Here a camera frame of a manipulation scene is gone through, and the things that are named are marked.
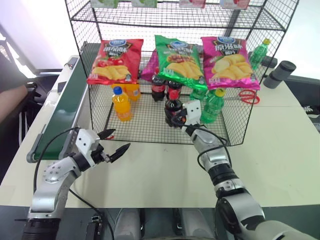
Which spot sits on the cola bottle with red label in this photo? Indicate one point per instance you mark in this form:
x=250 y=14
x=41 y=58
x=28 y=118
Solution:
x=174 y=88
x=158 y=86

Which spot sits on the grey conveyor control box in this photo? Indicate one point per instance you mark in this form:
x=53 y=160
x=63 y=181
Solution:
x=72 y=62

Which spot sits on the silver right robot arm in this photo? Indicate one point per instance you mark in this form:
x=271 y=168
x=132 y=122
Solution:
x=237 y=207

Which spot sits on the green conveyor belt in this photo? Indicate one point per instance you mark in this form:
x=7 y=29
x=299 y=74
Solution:
x=65 y=105

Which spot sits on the black box with connector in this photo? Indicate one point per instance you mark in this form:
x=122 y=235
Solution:
x=94 y=228

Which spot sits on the green white snack pack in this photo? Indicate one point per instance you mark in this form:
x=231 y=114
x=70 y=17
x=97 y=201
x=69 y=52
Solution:
x=144 y=2
x=103 y=2

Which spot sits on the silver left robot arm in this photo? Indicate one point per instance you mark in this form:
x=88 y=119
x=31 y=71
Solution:
x=50 y=185

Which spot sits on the black mat with white print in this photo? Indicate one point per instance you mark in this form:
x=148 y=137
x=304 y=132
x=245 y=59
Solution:
x=305 y=95

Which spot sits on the pink potato chips bag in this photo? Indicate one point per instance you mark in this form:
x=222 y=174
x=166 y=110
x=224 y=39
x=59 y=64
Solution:
x=228 y=65

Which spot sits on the cola bottle with red cap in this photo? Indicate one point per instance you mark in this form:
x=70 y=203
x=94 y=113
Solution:
x=172 y=106

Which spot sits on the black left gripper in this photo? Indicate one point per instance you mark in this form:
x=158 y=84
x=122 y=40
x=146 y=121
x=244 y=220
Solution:
x=98 y=153

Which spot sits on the black cylinder roller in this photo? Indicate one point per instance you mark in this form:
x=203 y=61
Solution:
x=280 y=74

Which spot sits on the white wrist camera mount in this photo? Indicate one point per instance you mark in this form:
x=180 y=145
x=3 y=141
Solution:
x=86 y=140
x=193 y=110

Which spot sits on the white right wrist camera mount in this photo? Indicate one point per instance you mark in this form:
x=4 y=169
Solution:
x=193 y=110

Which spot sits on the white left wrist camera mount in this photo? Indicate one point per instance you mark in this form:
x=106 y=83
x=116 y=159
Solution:
x=86 y=140

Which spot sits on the magenta snack bag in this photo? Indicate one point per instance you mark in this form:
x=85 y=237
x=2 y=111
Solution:
x=148 y=70

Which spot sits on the red white snack pack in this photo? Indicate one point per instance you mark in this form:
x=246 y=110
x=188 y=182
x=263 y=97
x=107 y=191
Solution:
x=235 y=3
x=192 y=3

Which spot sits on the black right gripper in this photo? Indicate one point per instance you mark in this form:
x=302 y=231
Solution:
x=182 y=117

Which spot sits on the green soda bottle yellow cap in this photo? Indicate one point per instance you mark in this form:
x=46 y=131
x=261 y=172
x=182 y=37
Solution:
x=258 y=54
x=212 y=107

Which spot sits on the red potato chips bag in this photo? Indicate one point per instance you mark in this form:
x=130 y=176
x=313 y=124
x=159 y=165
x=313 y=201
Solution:
x=115 y=62

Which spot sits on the green potato chips bag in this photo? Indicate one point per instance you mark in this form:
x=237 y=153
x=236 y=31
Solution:
x=181 y=62

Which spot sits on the orange soda bottle blue cap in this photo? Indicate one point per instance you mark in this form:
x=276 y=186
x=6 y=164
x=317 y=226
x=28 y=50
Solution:
x=121 y=106

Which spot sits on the person's bare forearm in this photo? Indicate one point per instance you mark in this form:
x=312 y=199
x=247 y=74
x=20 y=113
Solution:
x=12 y=98

